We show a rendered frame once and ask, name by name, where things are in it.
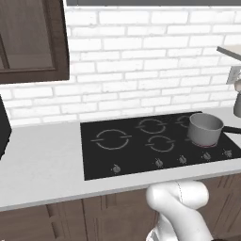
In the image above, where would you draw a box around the black glass hob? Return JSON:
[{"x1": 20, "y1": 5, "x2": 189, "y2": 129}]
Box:
[{"x1": 79, "y1": 110, "x2": 241, "y2": 182}]

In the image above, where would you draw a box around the dark wood base cupboard door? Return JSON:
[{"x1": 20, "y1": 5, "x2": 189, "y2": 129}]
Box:
[
  {"x1": 201, "y1": 172, "x2": 241, "y2": 241},
  {"x1": 82, "y1": 187, "x2": 158, "y2": 241},
  {"x1": 0, "y1": 204, "x2": 55, "y2": 241}
]

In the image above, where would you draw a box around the black appliance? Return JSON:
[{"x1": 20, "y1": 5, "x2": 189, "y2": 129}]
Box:
[{"x1": 0, "y1": 94, "x2": 13, "y2": 161}]

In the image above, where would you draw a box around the grey rounded jar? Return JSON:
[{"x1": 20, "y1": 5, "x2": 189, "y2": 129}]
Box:
[{"x1": 233, "y1": 71, "x2": 241, "y2": 119}]

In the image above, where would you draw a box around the grey range hood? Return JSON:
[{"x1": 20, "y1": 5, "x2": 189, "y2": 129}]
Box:
[{"x1": 65, "y1": 0, "x2": 241, "y2": 8}]

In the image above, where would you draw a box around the grey saucepan with black handle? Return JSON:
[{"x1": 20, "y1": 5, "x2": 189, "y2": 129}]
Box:
[{"x1": 186, "y1": 112, "x2": 241, "y2": 149}]

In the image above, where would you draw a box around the grey wall socket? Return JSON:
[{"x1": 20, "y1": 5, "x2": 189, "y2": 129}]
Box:
[{"x1": 226, "y1": 65, "x2": 241, "y2": 85}]

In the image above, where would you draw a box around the dark wood wall cupboard door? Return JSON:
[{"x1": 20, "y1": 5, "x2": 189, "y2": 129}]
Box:
[{"x1": 0, "y1": 0, "x2": 71, "y2": 85}]

